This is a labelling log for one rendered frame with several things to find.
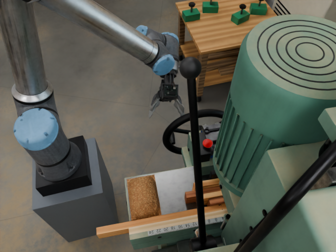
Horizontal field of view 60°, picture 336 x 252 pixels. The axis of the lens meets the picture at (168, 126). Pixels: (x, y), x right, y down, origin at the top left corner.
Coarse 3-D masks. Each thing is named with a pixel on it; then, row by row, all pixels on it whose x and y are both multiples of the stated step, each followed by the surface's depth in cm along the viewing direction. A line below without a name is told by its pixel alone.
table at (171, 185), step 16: (160, 176) 94; (176, 176) 94; (192, 176) 94; (208, 176) 94; (160, 192) 90; (176, 192) 90; (128, 208) 88; (160, 208) 87; (176, 208) 87; (192, 208) 87; (160, 240) 83; (176, 240) 87
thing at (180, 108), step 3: (177, 99) 125; (174, 102) 125; (177, 102) 124; (174, 105) 125; (177, 105) 125; (180, 105) 123; (177, 108) 126; (180, 108) 124; (183, 108) 122; (180, 111) 125; (183, 111) 124; (180, 114) 126; (183, 114) 125
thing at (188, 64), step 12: (192, 60) 44; (180, 72) 45; (192, 72) 44; (192, 84) 46; (192, 96) 46; (192, 108) 47; (192, 120) 48; (192, 132) 49; (192, 144) 50; (204, 216) 56; (204, 228) 57; (192, 240) 59; (204, 240) 58
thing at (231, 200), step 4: (220, 184) 79; (220, 188) 79; (224, 188) 76; (224, 192) 76; (228, 192) 73; (224, 196) 77; (228, 196) 73; (232, 196) 72; (236, 196) 72; (224, 200) 78; (228, 200) 74; (232, 200) 71; (236, 200) 71; (228, 204) 74; (232, 204) 71; (236, 204) 71; (228, 208) 75; (232, 208) 71; (228, 212) 76
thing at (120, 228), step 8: (208, 208) 83; (224, 208) 83; (160, 216) 82; (168, 216) 82; (176, 216) 82; (184, 216) 82; (112, 224) 81; (120, 224) 81; (128, 224) 81; (136, 224) 81; (96, 232) 80; (104, 232) 80; (112, 232) 80; (120, 232) 82; (128, 232) 83
